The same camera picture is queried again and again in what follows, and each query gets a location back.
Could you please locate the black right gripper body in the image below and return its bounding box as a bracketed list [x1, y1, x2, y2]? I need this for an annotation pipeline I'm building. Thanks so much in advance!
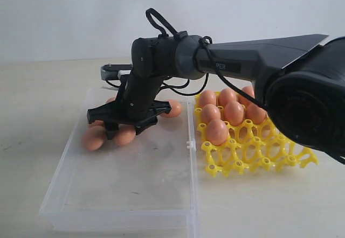
[105, 71, 173, 136]

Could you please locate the brown egg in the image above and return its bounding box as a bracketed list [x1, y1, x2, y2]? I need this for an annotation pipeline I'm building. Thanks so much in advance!
[218, 88, 237, 107]
[201, 104, 221, 124]
[88, 120, 104, 128]
[224, 101, 244, 126]
[81, 125, 106, 151]
[238, 86, 256, 107]
[113, 125, 136, 146]
[198, 90, 217, 108]
[106, 97, 115, 103]
[205, 119, 229, 146]
[160, 99, 183, 118]
[245, 103, 267, 124]

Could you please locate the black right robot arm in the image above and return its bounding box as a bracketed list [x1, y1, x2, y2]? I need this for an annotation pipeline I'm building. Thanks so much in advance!
[87, 33, 344, 163]

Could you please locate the clear plastic storage box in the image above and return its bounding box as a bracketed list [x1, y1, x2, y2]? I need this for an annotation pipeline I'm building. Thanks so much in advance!
[39, 88, 199, 237]

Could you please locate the yellow plastic egg tray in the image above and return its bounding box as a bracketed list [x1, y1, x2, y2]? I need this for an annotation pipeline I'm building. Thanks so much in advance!
[194, 95, 319, 177]

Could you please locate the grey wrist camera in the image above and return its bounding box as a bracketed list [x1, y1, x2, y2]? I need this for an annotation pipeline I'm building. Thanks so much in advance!
[100, 64, 133, 81]

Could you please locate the black cable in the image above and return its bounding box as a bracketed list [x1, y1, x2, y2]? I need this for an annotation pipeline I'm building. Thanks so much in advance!
[145, 7, 267, 109]

